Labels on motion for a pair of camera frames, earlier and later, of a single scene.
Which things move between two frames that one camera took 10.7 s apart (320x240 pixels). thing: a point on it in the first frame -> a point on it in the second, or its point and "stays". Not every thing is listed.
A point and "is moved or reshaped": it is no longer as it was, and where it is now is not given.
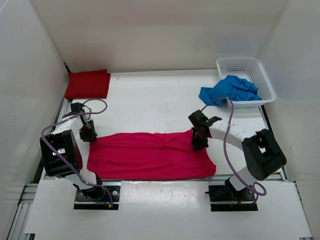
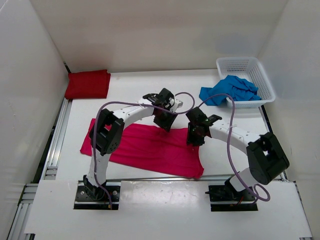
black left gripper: x=88 y=137 -> x=166 y=124
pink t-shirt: x=147 y=156 is moved or reshaped
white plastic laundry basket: x=251 y=68 stays
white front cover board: x=163 y=209 stays
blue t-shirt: x=231 y=87 stays
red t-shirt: x=94 y=84 stays
